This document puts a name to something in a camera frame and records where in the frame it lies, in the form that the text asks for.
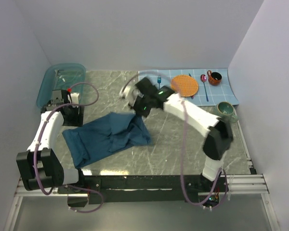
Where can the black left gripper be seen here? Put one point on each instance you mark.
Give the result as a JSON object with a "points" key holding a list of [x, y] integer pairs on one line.
{"points": [[77, 121]]}

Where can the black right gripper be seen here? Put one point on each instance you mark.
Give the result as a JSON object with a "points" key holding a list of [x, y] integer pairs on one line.
{"points": [[143, 113]]}

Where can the blue t shirt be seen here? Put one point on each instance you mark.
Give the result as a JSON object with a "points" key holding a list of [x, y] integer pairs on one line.
{"points": [[105, 136]]}

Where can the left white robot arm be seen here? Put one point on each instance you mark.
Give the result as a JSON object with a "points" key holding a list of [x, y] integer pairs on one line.
{"points": [[40, 159]]}

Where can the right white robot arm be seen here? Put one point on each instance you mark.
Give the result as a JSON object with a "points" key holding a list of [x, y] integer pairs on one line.
{"points": [[216, 131]]}

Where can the blue fork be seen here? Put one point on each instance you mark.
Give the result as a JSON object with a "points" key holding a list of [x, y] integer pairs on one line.
{"points": [[159, 81]]}

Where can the teal plastic bin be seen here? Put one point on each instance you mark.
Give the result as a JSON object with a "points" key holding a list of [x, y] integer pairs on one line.
{"points": [[59, 77]]}

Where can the orange woven round trivet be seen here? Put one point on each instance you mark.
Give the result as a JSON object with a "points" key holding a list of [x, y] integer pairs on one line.
{"points": [[180, 84]]}

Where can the iridescent spoon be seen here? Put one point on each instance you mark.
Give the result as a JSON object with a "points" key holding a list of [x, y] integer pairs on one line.
{"points": [[203, 79]]}

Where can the blue checked placemat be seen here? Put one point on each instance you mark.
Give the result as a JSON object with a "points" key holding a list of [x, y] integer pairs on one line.
{"points": [[216, 94]]}

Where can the orange black mug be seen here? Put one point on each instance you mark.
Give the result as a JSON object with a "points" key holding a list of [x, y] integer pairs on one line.
{"points": [[214, 78]]}

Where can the green ceramic mug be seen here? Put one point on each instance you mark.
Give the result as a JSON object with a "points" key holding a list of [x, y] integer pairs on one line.
{"points": [[226, 109]]}

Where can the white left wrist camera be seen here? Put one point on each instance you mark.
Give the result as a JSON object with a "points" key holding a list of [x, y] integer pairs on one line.
{"points": [[73, 97]]}

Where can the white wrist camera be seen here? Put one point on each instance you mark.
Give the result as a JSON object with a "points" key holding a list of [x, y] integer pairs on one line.
{"points": [[73, 97], [129, 93]]}

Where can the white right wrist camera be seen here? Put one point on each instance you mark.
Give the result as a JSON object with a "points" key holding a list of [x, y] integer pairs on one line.
{"points": [[129, 93]]}

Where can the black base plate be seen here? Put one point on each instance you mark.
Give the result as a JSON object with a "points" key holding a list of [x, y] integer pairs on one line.
{"points": [[91, 189]]}

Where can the aluminium rail frame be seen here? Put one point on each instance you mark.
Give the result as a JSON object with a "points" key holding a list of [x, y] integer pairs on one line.
{"points": [[237, 184]]}

